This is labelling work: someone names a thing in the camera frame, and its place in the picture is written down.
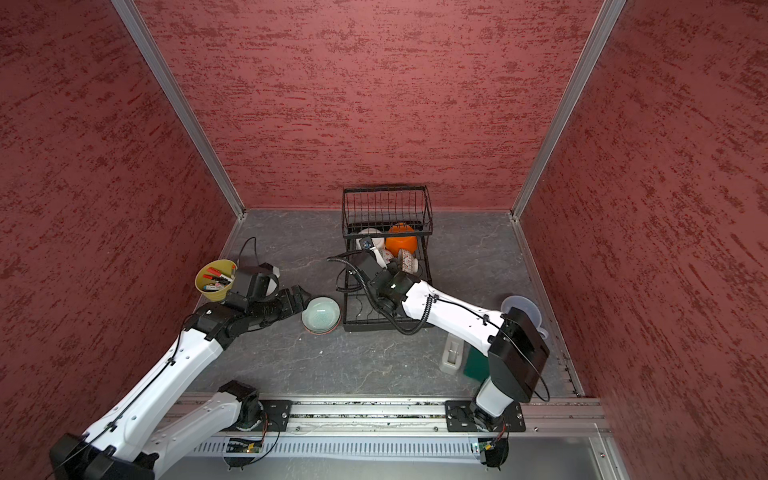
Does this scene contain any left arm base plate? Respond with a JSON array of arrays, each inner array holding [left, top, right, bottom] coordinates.
[[234, 399, 293, 432]]

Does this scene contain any translucent measuring cup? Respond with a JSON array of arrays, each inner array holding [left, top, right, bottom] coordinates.
[[500, 295, 549, 340]]

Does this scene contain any mint concentric line bowl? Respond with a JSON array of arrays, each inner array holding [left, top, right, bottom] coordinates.
[[301, 297, 341, 331]]

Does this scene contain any yellow-green pen cup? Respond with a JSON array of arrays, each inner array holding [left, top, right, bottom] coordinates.
[[194, 259, 238, 302]]

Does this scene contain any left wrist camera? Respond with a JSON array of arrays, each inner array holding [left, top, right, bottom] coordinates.
[[233, 262, 280, 301]]

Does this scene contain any white ceramic bowl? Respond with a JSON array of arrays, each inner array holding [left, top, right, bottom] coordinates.
[[355, 228, 385, 251]]

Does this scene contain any patterned bowl stack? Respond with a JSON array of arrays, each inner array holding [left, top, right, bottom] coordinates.
[[304, 325, 338, 336]]

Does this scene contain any orange plastic bowl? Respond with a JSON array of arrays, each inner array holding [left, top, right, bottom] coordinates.
[[385, 222, 419, 257]]

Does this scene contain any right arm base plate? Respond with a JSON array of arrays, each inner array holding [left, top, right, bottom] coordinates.
[[445, 400, 526, 433]]

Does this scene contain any green sponge pad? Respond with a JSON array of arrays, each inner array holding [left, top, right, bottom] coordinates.
[[463, 347, 490, 383]]

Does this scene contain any black wire dish rack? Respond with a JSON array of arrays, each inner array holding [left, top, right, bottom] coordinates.
[[338, 185, 434, 332]]

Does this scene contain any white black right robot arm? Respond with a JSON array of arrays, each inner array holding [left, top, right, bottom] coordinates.
[[332, 250, 550, 431]]

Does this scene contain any red marker in cup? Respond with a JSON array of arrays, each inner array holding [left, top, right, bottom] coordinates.
[[203, 274, 232, 283]]

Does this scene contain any red white sunburst bowl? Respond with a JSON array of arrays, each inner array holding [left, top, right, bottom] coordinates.
[[398, 248, 419, 276]]

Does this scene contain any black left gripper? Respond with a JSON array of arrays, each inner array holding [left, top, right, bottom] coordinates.
[[248, 285, 313, 325]]

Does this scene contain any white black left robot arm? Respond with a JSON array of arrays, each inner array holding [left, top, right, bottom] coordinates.
[[49, 263, 311, 479]]

